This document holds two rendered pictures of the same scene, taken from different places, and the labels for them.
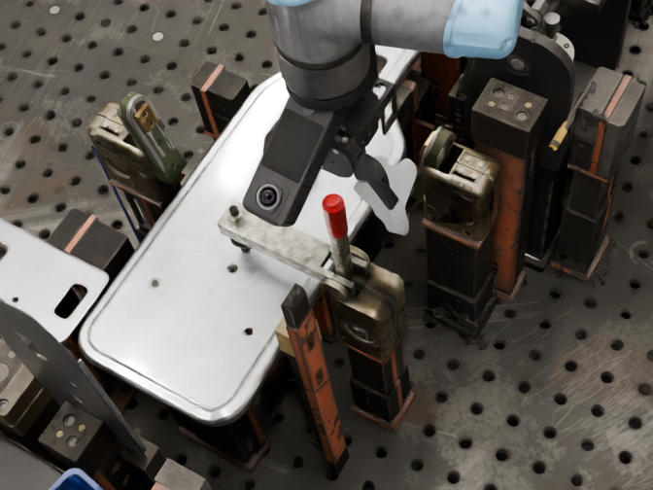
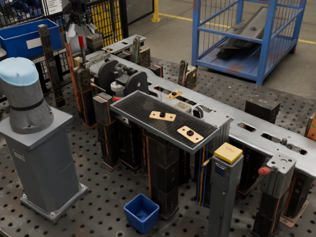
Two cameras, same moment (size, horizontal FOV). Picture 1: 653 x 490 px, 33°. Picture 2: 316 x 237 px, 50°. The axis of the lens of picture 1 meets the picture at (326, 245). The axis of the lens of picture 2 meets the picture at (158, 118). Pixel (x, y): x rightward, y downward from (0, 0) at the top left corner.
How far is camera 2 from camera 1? 1.86 m
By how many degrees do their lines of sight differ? 61
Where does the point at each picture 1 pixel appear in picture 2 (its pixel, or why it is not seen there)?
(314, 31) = not seen: outside the picture
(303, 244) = (93, 59)
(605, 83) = (106, 97)
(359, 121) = (74, 12)
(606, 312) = (91, 165)
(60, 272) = (116, 48)
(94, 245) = (122, 54)
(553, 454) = not seen: hidden behind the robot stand
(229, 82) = (154, 67)
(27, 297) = (113, 45)
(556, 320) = (94, 155)
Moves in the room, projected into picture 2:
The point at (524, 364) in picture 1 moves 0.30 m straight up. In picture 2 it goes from (86, 147) to (76, 98)
